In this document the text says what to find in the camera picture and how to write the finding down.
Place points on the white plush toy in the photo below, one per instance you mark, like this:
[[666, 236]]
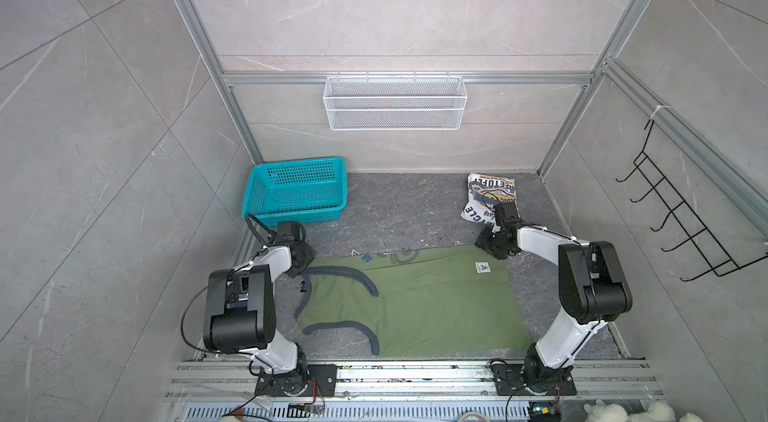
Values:
[[657, 411]]

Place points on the white wire mesh shelf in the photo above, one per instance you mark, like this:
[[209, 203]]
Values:
[[378, 103]]

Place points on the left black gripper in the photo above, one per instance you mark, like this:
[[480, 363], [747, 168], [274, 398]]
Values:
[[309, 254]]

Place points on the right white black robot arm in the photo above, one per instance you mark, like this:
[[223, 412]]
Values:
[[592, 287]]

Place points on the teal plastic basket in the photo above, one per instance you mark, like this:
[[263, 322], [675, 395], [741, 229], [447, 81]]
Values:
[[305, 191]]

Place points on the black wire hook rack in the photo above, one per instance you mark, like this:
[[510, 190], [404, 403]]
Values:
[[716, 258]]

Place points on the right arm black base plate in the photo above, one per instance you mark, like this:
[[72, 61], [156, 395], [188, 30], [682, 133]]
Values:
[[526, 379]]

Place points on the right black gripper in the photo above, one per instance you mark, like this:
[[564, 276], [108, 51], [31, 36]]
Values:
[[482, 240]]

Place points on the white tank top navy trim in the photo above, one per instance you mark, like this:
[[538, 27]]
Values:
[[485, 192]]

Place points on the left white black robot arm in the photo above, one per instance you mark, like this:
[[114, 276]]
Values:
[[240, 312]]

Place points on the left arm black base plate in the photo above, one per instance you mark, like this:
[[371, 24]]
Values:
[[314, 380]]

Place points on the green camouflage tank top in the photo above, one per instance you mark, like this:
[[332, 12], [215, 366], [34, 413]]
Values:
[[419, 303]]

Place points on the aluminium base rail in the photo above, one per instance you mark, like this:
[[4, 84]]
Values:
[[388, 390]]

